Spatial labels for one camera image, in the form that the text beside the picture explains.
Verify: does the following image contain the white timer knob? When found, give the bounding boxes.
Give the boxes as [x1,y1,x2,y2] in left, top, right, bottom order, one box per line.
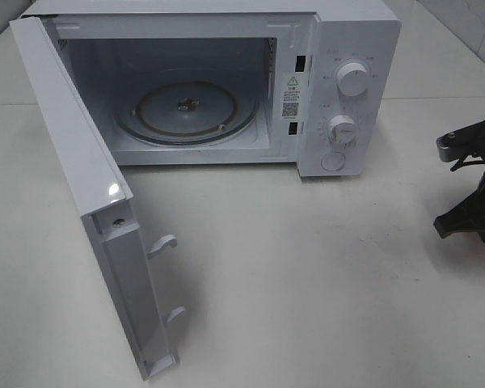
[327,115,358,144]

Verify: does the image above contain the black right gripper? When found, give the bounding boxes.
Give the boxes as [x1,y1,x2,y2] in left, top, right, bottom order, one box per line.
[434,171,485,243]

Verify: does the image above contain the white warning label sticker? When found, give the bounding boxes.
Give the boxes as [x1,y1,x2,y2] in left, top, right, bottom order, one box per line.
[280,72,306,121]

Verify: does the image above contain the round white door button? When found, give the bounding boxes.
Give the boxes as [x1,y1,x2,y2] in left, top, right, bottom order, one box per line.
[320,151,345,171]

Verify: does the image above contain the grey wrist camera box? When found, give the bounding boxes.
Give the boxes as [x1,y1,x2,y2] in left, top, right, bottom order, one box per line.
[436,121,485,171]

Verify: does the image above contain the white microwave door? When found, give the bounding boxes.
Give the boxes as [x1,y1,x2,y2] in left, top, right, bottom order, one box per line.
[11,16,185,380]

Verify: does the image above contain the white microwave oven body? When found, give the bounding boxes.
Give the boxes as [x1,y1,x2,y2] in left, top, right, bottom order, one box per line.
[17,1,401,177]

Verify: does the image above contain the upper white power knob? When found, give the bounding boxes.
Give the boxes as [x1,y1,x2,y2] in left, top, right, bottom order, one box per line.
[335,59,370,97]

